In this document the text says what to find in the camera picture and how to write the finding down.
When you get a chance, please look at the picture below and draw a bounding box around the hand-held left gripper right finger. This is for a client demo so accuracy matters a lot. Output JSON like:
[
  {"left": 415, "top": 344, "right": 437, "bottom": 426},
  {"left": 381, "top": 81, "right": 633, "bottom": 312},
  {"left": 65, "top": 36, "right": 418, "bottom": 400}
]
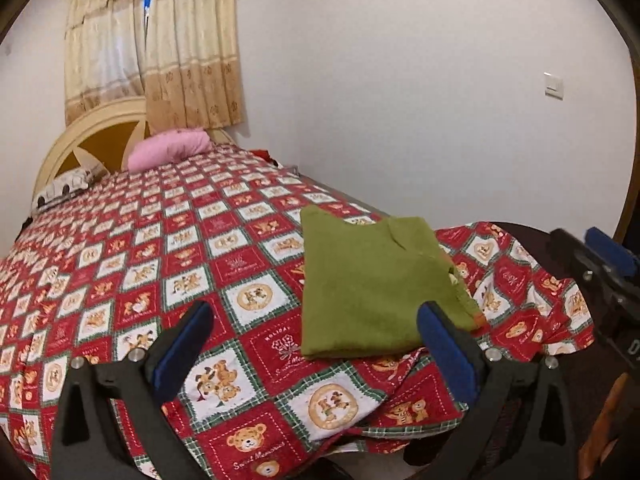
[{"left": 416, "top": 301, "right": 581, "bottom": 480}]

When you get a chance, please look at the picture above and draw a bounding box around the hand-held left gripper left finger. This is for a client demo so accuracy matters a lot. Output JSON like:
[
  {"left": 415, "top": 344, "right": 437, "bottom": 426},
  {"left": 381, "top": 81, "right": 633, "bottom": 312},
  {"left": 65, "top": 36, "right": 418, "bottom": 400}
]
[{"left": 50, "top": 299, "right": 216, "bottom": 480}]

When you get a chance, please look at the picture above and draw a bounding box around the beige patterned window curtain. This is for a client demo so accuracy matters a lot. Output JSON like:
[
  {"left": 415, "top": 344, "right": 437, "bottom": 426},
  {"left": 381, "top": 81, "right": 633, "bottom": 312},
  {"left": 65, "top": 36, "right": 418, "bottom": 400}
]
[{"left": 64, "top": 0, "right": 247, "bottom": 134}]

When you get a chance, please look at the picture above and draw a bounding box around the cream wooden bed headboard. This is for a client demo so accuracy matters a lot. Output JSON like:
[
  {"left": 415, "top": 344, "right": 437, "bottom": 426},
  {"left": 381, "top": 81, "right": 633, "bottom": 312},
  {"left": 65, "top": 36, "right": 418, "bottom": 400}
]
[{"left": 32, "top": 97, "right": 236, "bottom": 211}]

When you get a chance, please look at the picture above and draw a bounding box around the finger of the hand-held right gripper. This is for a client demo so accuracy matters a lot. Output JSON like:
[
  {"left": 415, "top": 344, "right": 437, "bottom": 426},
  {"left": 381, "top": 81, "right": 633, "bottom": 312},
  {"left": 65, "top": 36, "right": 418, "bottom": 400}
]
[
  {"left": 547, "top": 229, "right": 621, "bottom": 306},
  {"left": 585, "top": 226, "right": 640, "bottom": 281}
]

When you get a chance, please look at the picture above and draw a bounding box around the red bear printed blanket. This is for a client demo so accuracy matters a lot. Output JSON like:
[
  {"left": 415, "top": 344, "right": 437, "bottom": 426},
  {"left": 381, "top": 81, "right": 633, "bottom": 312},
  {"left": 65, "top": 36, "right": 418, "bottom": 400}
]
[{"left": 0, "top": 142, "right": 597, "bottom": 480}]

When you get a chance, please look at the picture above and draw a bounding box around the white patterned pillow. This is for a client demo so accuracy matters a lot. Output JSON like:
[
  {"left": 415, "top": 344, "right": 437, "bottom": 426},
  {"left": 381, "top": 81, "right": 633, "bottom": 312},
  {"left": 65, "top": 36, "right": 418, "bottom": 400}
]
[{"left": 31, "top": 166, "right": 109, "bottom": 213}]

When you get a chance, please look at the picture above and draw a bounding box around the pink pillow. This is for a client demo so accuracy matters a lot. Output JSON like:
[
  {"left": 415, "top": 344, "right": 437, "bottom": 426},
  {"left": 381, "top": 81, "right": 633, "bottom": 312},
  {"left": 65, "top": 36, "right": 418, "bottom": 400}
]
[{"left": 127, "top": 128, "right": 214, "bottom": 172}]

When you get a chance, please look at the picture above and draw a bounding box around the person's right forearm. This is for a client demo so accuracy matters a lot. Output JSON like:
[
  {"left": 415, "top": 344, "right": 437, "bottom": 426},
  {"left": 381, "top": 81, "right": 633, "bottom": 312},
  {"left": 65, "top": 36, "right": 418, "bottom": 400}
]
[{"left": 579, "top": 372, "right": 632, "bottom": 471}]

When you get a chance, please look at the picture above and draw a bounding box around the dark bed frame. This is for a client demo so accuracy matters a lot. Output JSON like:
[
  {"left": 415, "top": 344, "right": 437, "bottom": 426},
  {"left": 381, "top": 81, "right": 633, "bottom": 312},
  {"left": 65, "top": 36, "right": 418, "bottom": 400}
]
[{"left": 320, "top": 220, "right": 608, "bottom": 480}]

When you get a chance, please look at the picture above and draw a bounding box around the green orange knit sweater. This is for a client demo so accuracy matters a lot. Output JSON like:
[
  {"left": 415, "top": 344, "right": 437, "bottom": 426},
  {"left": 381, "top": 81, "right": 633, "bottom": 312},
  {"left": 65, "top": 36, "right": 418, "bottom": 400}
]
[{"left": 299, "top": 205, "right": 487, "bottom": 361}]

